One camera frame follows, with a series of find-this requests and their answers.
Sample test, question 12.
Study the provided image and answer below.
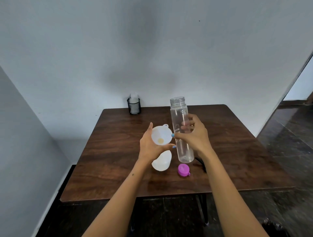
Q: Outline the black spray trigger with tube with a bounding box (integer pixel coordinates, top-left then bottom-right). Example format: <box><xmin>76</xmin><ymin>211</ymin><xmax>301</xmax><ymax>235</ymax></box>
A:
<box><xmin>194</xmin><ymin>157</ymin><xmax>207</xmax><ymax>173</ymax></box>

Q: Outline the black metal table leg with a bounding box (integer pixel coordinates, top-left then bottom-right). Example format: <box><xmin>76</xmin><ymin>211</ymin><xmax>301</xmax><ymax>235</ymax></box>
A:
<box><xmin>195</xmin><ymin>194</ymin><xmax>209</xmax><ymax>226</ymax></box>

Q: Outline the black mesh holder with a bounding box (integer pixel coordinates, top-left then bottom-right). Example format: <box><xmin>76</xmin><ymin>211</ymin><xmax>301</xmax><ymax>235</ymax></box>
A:
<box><xmin>127</xmin><ymin>97</ymin><xmax>142</xmax><ymax>115</ymax></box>

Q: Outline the white spray bottle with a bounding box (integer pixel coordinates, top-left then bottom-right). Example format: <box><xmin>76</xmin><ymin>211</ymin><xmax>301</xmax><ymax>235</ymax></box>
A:
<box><xmin>151</xmin><ymin>149</ymin><xmax>172</xmax><ymax>172</ymax></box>

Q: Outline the white plastic funnel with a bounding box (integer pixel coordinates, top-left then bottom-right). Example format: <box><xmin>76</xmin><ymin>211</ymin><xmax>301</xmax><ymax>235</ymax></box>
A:
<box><xmin>151</xmin><ymin>124</ymin><xmax>173</xmax><ymax>146</ymax></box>

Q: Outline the person's left forearm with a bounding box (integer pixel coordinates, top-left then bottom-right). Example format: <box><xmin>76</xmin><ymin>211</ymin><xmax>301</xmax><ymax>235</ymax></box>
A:
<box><xmin>82</xmin><ymin>159</ymin><xmax>148</xmax><ymax>237</ymax></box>

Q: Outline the person's right forearm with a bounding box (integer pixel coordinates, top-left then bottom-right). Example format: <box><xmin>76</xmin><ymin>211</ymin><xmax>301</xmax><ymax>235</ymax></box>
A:
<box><xmin>200</xmin><ymin>150</ymin><xmax>270</xmax><ymax>237</ymax></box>

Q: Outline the purple bottle cap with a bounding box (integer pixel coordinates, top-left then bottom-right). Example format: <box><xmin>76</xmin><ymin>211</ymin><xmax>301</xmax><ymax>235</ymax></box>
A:
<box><xmin>177</xmin><ymin>163</ymin><xmax>191</xmax><ymax>177</ymax></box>

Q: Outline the person's right hand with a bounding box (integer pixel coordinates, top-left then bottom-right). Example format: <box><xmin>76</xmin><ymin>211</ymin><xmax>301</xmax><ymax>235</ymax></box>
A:
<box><xmin>172</xmin><ymin>113</ymin><xmax>214</xmax><ymax>157</ymax></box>

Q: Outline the clear water bottle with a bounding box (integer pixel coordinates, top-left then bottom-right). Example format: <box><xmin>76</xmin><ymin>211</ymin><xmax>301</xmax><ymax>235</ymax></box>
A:
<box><xmin>170</xmin><ymin>96</ymin><xmax>195</xmax><ymax>164</ymax></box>

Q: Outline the dark wooden table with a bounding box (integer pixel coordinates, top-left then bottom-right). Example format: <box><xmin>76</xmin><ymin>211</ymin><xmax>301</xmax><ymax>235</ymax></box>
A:
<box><xmin>59</xmin><ymin>104</ymin><xmax>297</xmax><ymax>203</ymax></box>

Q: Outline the person's left hand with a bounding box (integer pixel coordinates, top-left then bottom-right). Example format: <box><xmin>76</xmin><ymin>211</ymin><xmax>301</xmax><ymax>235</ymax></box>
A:
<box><xmin>139</xmin><ymin>122</ymin><xmax>177</xmax><ymax>164</ymax></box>

